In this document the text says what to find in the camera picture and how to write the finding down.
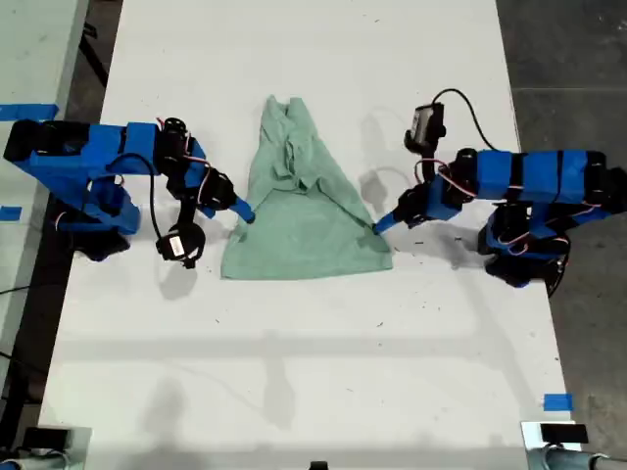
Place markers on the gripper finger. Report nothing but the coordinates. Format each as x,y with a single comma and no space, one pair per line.
242,204
240,214
394,226
392,219

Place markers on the pale green T-shirt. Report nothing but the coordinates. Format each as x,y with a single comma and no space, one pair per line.
308,240

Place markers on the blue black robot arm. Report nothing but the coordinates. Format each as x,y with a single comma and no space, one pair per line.
539,176
73,152

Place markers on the black stand leg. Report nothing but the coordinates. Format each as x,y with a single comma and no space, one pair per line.
95,59

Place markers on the long blue tape strip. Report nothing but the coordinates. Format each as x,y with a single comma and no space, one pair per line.
27,111

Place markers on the short blue tape strip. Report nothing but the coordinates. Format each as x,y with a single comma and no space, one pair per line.
11,214

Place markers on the white side table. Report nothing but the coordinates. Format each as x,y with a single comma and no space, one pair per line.
29,59

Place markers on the square blue tape piece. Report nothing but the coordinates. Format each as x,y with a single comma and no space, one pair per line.
558,402

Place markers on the tiny black object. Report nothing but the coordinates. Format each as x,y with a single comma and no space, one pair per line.
318,465

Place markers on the small black box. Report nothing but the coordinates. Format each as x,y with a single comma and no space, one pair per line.
46,437
563,433

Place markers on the grey blue tube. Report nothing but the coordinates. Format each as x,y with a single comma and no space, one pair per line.
34,461
568,459

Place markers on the black camera stalk round mount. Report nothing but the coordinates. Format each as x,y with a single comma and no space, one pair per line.
188,230

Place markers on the black camera box white label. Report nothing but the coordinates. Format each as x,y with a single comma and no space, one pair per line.
172,247

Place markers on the grey black camera box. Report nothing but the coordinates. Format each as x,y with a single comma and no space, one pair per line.
425,125

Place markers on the silver metal bracket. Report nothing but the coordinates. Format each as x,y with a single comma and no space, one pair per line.
81,443
530,436

